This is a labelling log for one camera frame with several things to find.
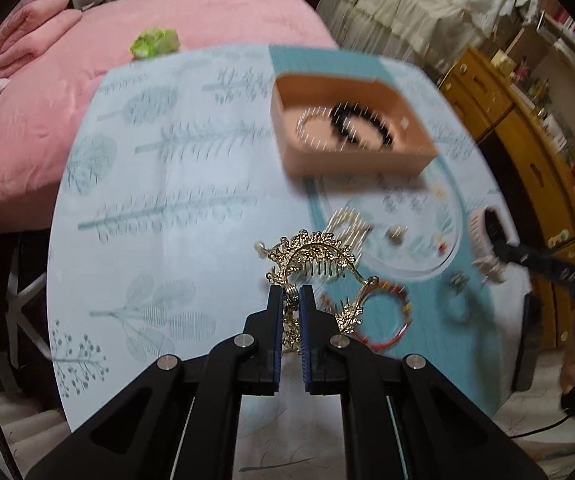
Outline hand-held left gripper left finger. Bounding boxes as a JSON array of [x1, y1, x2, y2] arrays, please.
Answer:
[[24, 284, 288, 480]]

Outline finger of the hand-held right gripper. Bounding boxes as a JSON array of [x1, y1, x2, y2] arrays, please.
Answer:
[[492, 242, 575, 306]]

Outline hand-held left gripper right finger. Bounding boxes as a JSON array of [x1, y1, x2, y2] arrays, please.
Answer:
[[298, 284, 551, 480]]

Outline pink hair claw clip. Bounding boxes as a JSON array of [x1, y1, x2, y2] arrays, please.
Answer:
[[469, 206, 511, 286]]

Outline gold tiara hair comb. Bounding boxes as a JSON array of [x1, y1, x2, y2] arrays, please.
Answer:
[[254, 229, 383, 356]]

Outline pink jewelry box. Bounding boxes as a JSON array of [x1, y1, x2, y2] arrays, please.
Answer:
[[270, 74, 438, 178]]

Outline clear glass plate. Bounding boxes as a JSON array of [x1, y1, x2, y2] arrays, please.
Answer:
[[312, 177, 463, 278]]

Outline small gold hair comb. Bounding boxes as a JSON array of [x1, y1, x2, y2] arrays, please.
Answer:
[[325, 207, 373, 241]]

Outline wooden dresser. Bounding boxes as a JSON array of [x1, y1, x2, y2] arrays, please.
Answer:
[[437, 45, 575, 351]]

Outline tree print tablecloth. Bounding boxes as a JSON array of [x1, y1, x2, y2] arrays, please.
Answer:
[[47, 44, 535, 433]]

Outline cream mug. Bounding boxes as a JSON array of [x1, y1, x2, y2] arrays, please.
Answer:
[[490, 50, 515, 76]]

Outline cluttered bookshelf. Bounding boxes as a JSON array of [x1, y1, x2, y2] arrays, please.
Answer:
[[537, 0, 575, 161]]

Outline cream lace covered piano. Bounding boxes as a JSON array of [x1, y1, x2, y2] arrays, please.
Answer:
[[315, 0, 541, 86]]

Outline green packet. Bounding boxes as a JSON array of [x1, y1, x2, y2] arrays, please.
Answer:
[[130, 27, 180, 60]]

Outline pink bed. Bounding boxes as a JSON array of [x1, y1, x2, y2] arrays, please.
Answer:
[[0, 0, 341, 231]]

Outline folded pink quilt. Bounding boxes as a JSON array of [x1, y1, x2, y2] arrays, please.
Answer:
[[0, 0, 83, 81]]

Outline red beaded bracelet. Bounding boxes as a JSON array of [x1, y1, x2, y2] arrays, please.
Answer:
[[320, 280, 413, 348]]

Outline black cable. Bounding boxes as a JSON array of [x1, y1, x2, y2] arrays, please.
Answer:
[[510, 407, 575, 438]]

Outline clear bead bracelet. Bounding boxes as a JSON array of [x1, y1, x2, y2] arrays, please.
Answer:
[[295, 107, 341, 153]]

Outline black beaded bracelet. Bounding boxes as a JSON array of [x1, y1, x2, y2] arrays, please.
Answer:
[[330, 102, 395, 151]]

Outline white table leg frame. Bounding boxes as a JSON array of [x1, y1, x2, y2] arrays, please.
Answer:
[[6, 255, 54, 366]]

